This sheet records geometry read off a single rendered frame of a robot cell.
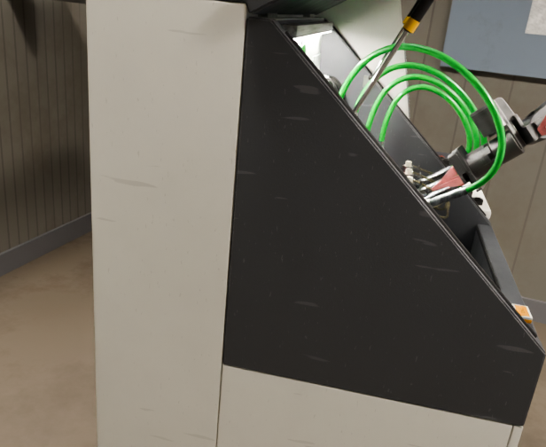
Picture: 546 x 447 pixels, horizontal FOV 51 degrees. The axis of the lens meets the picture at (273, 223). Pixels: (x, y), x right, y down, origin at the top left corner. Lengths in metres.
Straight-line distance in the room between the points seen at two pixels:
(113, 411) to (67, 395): 1.07
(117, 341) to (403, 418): 0.60
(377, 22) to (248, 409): 1.04
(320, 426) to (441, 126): 2.18
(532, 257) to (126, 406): 2.45
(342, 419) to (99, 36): 0.84
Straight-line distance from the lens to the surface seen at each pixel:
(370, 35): 1.63
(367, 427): 1.20
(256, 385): 1.18
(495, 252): 1.51
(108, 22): 1.05
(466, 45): 3.05
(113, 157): 1.08
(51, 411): 2.35
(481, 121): 1.27
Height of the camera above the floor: 1.47
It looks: 21 degrees down
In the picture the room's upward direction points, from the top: 6 degrees clockwise
